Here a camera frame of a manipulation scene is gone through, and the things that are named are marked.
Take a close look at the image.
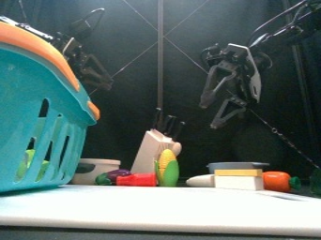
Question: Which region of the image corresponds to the egg sushi toy yellow white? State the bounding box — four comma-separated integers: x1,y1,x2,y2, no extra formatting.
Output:
213,169,267,191

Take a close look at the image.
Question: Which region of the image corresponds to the teal plastic basket orange rim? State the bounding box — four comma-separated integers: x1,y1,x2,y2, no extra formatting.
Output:
0,21,102,193

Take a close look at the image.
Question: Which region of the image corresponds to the grey toy bowl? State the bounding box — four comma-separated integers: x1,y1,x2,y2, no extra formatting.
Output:
208,161,272,175

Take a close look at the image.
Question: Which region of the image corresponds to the white toy radish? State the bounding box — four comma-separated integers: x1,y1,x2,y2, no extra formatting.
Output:
187,173,217,188

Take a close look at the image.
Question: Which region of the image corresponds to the white knife block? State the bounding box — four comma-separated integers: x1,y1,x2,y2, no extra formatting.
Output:
130,128,184,174

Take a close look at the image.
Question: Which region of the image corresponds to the yellow toy corn green husk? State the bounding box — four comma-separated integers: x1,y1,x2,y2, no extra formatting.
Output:
154,148,181,188

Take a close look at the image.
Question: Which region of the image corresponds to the orange toy carrot green stem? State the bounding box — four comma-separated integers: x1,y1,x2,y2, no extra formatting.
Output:
263,171,303,193

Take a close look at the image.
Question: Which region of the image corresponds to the white toy pot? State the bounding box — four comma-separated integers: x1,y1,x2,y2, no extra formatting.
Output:
70,157,122,186

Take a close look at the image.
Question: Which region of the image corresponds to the red toy pepper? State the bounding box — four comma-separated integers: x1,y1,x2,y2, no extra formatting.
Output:
116,172,158,188

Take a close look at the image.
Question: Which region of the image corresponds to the green toy vegetable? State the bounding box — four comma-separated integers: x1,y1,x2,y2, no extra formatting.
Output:
17,149,51,182

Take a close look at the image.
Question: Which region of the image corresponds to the purple toy eggplant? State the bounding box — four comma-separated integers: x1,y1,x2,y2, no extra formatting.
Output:
94,169,133,186

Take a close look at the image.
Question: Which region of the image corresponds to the white cutting board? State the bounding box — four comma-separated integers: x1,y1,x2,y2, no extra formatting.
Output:
0,184,321,238

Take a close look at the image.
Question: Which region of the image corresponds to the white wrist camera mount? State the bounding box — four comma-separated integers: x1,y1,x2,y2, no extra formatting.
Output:
228,42,264,104

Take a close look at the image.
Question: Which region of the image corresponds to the black cable loop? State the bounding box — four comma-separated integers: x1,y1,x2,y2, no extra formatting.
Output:
69,7,108,40

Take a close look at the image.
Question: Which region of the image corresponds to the black handled toy knife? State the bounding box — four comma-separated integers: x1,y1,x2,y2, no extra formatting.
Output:
152,107,165,131
162,114,177,135
172,121,188,143

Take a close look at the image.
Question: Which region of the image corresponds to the grey vertical frame pole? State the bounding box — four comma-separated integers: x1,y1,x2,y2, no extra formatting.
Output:
157,0,165,111

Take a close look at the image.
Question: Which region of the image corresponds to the thin diagonal cord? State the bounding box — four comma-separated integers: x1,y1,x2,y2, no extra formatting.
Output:
249,107,321,171

